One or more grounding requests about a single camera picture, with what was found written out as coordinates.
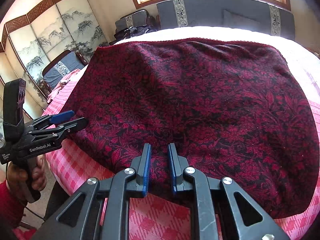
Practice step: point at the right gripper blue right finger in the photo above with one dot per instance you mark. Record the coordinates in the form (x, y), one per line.
(220, 208)

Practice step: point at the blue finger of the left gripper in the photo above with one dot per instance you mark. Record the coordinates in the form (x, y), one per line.
(49, 120)
(70, 127)

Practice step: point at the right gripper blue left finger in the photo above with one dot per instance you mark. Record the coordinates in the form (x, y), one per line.
(99, 209)

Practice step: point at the dark red floral knit sweater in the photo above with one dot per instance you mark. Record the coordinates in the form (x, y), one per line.
(231, 108)

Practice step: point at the pink clothes pile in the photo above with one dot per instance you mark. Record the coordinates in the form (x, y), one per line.
(63, 82)

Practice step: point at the dark clothes pile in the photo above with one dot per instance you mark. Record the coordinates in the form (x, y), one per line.
(132, 32)

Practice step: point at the person's left hand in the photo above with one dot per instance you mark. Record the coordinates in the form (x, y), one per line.
(25, 177)

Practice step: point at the grey cushioned wooden armchair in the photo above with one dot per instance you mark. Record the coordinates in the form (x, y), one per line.
(62, 65)

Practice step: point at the painted folding screen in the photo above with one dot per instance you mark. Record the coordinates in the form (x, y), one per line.
(32, 41)

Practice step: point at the grey cushioned chair back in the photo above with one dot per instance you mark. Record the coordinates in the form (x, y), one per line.
(135, 19)

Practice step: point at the grey square pillow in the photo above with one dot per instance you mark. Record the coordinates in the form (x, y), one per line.
(231, 20)

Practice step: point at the grey padded headboard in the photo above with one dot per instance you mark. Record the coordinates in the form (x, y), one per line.
(253, 15)

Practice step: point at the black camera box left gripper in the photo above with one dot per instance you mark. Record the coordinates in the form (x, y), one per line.
(13, 100)

